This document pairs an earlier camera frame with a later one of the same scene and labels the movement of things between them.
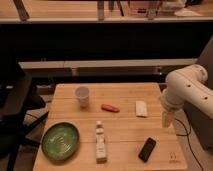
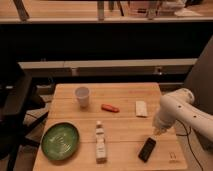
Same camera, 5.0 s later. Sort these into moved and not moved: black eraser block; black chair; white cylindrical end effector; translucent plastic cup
Moved: white cylindrical end effector
Not moved: black chair; black eraser block; translucent plastic cup
